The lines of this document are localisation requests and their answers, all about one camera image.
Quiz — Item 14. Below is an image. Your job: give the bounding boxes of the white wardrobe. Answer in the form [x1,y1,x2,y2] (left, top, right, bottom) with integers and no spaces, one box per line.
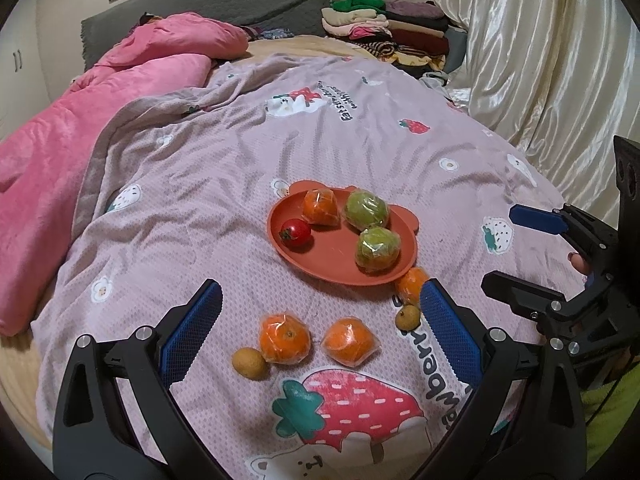
[0,7,51,136]

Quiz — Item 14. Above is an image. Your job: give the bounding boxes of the dark patterned pillow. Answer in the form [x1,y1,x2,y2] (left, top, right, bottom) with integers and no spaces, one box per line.
[247,25,296,41]

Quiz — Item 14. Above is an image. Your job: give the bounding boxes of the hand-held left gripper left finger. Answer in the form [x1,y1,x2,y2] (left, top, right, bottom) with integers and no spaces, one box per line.
[52,279,223,480]

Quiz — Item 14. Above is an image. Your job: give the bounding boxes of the cream satin curtain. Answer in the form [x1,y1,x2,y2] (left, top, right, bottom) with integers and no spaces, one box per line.
[417,0,640,216]

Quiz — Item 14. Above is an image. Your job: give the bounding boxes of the mauve strawberry printed blanket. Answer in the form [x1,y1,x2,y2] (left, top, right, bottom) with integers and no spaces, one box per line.
[30,55,596,480]

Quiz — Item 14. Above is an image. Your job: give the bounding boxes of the orange plastic plate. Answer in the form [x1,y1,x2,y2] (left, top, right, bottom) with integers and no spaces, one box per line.
[266,180,421,287]

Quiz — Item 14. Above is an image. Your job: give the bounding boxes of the grey crumpled cloth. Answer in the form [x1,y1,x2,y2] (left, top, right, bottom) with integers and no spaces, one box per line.
[420,71,453,92]

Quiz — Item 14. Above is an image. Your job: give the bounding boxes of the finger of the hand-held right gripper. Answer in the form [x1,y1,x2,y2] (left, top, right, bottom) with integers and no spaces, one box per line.
[481,270,586,334]
[509,203,621,257]

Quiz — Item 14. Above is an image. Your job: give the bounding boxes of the grey padded headboard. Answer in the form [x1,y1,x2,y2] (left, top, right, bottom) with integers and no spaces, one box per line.
[80,0,337,72]

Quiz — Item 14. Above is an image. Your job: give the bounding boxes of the pile of folded clothes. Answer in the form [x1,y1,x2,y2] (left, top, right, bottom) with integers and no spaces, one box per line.
[320,0,468,78]

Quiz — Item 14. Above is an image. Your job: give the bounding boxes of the pink quilt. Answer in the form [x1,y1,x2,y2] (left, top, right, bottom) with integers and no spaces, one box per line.
[0,12,251,338]

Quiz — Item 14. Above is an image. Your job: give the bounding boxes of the plastic-wrapped green fruit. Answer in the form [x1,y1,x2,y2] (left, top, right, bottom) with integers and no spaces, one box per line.
[355,226,402,273]
[344,188,390,231]

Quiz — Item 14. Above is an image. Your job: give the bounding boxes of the brown kiwi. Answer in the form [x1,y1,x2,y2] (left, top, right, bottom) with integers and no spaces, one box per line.
[395,306,422,331]
[231,347,268,378]

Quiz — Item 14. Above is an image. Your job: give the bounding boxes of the plastic-wrapped orange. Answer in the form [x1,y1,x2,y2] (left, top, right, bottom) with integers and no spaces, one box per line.
[396,266,431,306]
[321,316,381,368]
[302,187,342,226]
[258,313,312,365]

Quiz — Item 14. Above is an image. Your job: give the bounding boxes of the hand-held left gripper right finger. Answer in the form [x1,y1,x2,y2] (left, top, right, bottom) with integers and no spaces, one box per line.
[420,278,588,480]

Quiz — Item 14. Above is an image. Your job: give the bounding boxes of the yellow-green cloth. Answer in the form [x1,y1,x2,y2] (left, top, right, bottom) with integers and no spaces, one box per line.
[580,370,636,466]

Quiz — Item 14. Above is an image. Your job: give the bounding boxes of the red cherry tomato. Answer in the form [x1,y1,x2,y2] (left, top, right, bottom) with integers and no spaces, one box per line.
[278,218,313,249]

